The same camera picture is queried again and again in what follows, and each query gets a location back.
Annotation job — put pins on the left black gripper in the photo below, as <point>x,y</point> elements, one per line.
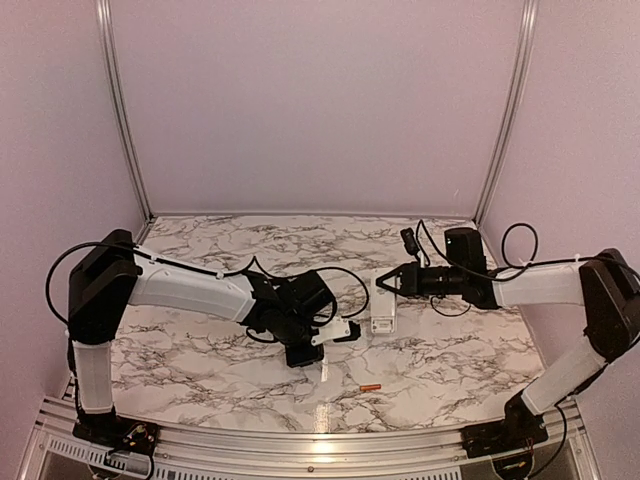
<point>295,357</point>

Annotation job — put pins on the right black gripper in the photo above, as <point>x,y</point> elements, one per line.
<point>411,281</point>

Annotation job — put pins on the white remote control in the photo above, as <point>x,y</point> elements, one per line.
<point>382,307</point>

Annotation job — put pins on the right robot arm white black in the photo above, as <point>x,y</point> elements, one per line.
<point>604,285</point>

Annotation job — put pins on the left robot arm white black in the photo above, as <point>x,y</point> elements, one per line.
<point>116,274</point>

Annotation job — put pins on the orange AAA battery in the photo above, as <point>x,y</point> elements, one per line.
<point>370,387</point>

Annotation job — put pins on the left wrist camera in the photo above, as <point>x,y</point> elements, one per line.
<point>353,333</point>

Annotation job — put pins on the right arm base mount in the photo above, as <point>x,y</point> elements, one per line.
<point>519,428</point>

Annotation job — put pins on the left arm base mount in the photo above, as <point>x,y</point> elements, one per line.
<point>117,432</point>

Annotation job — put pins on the front aluminium frame rail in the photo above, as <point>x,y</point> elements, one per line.
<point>189,452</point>

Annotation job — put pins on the right aluminium frame post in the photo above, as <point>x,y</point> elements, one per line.
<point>515,93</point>

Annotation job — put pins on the aluminium frame post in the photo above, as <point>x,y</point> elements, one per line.
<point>515,93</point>
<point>105,23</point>

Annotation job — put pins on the left aluminium frame post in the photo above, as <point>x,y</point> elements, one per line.
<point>105,23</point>

